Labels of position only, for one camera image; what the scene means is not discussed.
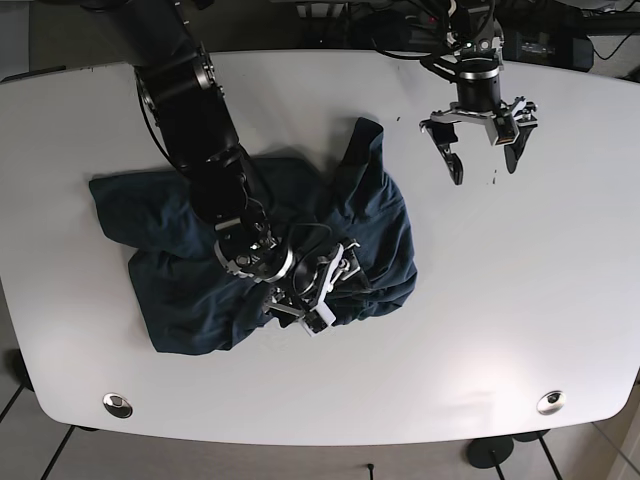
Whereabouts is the left table grommet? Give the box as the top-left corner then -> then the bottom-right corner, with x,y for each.
102,392 -> 133,419

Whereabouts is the right table grommet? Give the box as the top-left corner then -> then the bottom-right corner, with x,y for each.
536,390 -> 566,416

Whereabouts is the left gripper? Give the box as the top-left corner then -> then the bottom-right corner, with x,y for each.
420,69 -> 538,185

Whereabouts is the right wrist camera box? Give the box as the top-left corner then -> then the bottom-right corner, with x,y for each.
298,308 -> 336,337

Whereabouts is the black round stand base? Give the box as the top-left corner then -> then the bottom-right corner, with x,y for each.
465,436 -> 514,469

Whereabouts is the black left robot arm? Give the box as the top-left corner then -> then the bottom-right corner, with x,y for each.
420,1 -> 538,186

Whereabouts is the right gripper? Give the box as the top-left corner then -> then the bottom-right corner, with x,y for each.
214,227 -> 361,325

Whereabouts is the table grommet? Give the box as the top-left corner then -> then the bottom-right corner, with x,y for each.
536,390 -> 566,416
102,392 -> 133,419

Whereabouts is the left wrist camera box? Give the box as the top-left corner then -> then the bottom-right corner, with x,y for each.
493,114 -> 519,146

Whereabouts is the dark blue T-shirt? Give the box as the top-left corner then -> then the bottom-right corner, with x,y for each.
88,118 -> 418,355

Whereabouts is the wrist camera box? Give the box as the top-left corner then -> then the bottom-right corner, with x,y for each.
493,114 -> 519,146
298,308 -> 336,337

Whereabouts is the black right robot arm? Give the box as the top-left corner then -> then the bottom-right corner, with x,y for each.
80,0 -> 360,336

